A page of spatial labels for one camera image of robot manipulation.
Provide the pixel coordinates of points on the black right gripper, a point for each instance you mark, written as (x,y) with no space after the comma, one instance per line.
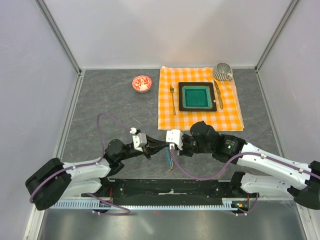
(183,152)

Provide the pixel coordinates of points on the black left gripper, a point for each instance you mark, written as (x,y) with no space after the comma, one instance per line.
(150,149)

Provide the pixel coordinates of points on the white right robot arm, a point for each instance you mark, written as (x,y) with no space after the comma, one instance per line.
(282,176)

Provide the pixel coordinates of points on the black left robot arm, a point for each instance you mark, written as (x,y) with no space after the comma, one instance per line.
(56,180)

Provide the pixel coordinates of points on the orange checkered cloth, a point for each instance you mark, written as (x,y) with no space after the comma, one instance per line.
(227,119)

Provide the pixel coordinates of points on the black teal square plate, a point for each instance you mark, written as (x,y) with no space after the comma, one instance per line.
(196,97)

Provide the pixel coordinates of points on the gold fork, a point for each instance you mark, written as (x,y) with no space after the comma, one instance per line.
(172,91)

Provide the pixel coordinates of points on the red patterned bowl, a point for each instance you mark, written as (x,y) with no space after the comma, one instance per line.
(142,83)

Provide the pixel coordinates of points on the gold knife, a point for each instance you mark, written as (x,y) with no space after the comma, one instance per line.
(219,95)

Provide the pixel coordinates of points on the striped ceramic mug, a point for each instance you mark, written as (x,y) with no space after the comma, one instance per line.
(223,72)

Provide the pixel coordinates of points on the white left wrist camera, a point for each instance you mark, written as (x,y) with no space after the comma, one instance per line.
(139,139)

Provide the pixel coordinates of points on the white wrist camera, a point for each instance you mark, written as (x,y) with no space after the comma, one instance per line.
(174,139)
(139,139)

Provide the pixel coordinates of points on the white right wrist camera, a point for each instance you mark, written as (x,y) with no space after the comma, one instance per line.
(174,139)

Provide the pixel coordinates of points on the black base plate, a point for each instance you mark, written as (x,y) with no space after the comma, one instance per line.
(169,192)

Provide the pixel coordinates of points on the slotted cable duct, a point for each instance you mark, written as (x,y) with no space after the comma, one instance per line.
(93,204)

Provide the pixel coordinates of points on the aluminium frame rail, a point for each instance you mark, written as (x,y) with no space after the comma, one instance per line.
(58,34)

